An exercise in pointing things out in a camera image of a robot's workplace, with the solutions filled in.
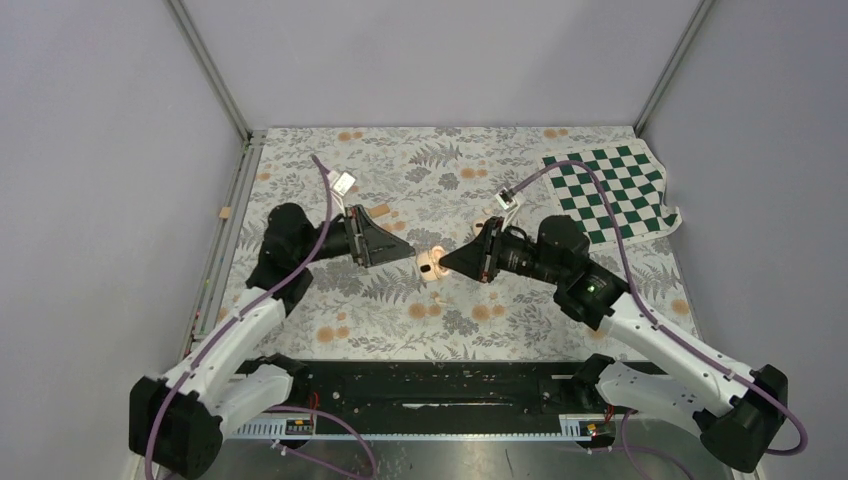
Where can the beige earbud charging case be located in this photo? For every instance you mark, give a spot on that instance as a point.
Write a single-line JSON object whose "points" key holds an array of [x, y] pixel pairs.
{"points": [[428, 264]]}

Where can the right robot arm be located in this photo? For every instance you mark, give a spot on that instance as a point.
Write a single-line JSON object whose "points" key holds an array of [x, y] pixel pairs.
{"points": [[734, 409]]}

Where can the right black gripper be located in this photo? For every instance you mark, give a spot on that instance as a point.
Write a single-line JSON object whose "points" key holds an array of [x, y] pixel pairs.
{"points": [[479, 259]]}

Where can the floral patterned table mat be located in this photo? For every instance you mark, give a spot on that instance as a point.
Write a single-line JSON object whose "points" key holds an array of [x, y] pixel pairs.
{"points": [[437, 183]]}

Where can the small cork cylinder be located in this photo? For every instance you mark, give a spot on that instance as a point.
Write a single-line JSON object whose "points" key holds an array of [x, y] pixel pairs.
{"points": [[379, 210]]}

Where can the green white checkerboard sheet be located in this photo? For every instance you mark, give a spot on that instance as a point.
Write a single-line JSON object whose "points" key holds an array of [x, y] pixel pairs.
{"points": [[616, 184]]}

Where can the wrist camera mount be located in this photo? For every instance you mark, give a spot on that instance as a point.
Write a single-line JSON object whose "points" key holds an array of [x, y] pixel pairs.
{"points": [[340, 184], [509, 200]]}

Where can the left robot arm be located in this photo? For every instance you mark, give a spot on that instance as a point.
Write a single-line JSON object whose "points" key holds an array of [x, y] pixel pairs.
{"points": [[180, 419]]}

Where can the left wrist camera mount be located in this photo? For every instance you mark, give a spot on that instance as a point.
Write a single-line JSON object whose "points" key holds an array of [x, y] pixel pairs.
{"points": [[340, 184]]}

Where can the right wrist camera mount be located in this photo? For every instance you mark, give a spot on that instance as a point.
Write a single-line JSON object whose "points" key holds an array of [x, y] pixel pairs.
{"points": [[509, 200]]}

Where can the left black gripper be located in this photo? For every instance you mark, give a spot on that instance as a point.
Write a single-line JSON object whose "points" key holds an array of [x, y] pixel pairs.
{"points": [[375, 245]]}

